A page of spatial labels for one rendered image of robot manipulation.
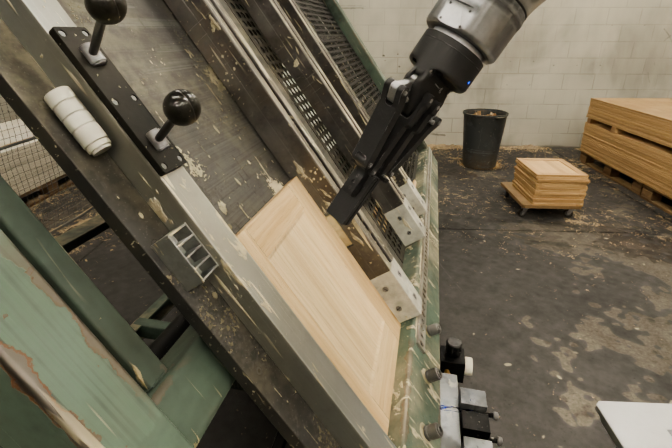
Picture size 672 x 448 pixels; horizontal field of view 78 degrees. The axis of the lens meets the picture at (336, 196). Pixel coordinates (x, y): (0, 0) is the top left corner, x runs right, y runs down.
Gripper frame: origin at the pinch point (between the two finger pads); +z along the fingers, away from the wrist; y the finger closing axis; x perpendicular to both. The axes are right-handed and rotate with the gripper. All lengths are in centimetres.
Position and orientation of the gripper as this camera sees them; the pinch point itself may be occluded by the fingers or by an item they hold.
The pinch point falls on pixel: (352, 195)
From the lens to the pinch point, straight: 50.3
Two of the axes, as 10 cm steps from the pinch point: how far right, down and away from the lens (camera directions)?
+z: -5.5, 8.1, 2.2
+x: 6.6, 5.8, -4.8
